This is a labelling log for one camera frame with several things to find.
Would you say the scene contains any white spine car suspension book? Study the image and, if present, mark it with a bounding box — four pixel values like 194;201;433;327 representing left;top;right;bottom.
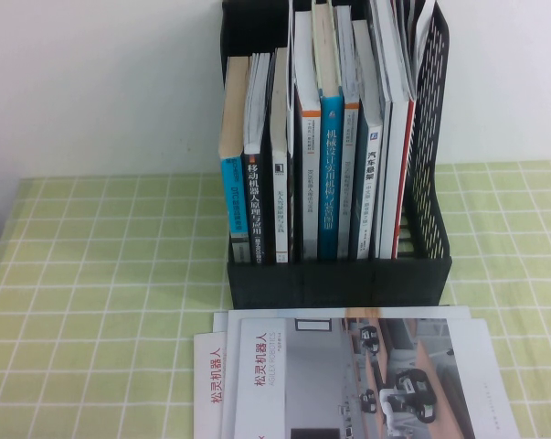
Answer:
351;18;386;261

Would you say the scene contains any red spine magazine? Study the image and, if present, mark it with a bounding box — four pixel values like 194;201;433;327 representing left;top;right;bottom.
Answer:
391;0;437;261

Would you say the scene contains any thick white book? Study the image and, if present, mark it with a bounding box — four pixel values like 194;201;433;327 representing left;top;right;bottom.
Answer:
369;0;411;261

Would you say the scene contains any blue spine mechanism book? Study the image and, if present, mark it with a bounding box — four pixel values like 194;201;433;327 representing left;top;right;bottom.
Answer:
311;0;345;262

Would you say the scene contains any cyan spine book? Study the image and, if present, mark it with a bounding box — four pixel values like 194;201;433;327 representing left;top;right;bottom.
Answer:
217;55;253;264

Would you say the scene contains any desert cover robot brochure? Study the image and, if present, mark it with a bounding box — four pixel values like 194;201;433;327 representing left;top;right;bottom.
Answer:
219;306;475;439

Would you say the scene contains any black spine robot book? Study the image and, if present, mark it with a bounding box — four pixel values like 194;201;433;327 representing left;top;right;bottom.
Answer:
241;52;272;266

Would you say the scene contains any green checked tablecloth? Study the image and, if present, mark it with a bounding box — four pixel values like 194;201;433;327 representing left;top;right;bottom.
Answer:
0;159;551;439

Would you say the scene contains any white spine orange-band book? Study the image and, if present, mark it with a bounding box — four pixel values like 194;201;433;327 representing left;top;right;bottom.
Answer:
292;9;324;262

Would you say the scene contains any white brochure red title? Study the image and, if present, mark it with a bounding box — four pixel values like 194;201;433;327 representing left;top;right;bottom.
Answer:
192;331;228;439

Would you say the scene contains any black mesh book holder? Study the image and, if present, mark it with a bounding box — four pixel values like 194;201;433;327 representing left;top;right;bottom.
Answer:
219;0;454;306

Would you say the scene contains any thin dark-spined booklet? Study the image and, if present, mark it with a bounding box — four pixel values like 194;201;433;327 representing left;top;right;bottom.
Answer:
286;0;299;264

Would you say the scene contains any white spine slim book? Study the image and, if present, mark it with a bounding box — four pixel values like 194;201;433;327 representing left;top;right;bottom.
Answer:
269;47;291;265

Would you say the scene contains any gray cover robot brochure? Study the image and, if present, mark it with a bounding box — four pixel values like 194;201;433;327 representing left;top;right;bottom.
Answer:
232;316;523;439

